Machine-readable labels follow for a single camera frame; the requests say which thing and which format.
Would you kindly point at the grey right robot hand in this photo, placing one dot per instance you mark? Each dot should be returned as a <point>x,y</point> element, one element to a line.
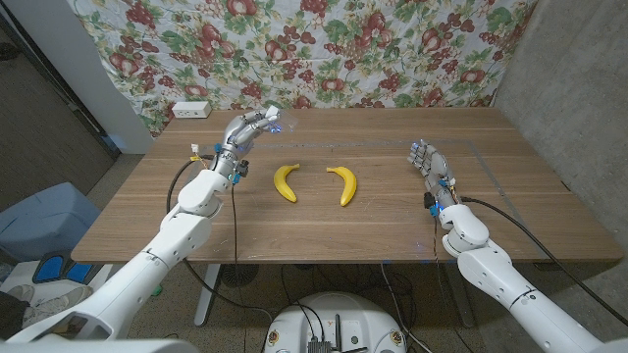
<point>433,164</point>

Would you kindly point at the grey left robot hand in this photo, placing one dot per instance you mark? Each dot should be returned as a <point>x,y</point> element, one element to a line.
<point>238,135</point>

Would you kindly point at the clear medicine bottle white cap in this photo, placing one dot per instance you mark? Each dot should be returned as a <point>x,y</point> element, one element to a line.
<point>272,113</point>

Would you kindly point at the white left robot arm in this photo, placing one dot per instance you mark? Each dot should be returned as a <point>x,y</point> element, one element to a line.
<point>162,255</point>

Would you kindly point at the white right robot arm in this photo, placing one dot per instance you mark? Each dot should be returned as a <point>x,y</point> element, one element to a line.
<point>500,274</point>

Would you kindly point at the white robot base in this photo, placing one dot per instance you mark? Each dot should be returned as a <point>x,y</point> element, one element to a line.
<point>338,314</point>

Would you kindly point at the yellow toy banana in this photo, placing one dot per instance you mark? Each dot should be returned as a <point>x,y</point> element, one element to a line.
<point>350,188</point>
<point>283,189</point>

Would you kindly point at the white power strip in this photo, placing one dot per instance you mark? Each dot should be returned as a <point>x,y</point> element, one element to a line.
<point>191,110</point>

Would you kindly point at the floral fruit print backdrop cloth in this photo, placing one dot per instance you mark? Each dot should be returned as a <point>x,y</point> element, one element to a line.
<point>319,49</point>

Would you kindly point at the grey table leg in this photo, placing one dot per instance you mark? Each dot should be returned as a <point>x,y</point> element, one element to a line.
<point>458,294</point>

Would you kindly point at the black round floor grille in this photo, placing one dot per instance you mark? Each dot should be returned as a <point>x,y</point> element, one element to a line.
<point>239,274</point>

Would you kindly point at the white table leg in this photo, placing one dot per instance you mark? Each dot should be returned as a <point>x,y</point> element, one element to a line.
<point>208,289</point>

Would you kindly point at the small green ball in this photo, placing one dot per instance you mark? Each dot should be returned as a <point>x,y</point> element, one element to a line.
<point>157,290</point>

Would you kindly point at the blue-grey plastic bin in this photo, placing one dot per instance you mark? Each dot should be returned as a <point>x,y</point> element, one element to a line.
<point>44,220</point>

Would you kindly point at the blue and black foot pedal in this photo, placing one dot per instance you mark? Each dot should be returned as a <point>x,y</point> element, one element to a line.
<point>49,268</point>

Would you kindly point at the grey sneaker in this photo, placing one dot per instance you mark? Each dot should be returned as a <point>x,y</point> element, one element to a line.
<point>20,292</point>
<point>54,304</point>

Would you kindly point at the dark trouser leg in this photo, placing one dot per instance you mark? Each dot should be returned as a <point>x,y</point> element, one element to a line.
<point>11,314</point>

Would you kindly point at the black door frame strip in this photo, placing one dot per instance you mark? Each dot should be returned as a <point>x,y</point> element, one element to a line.
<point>112,146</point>

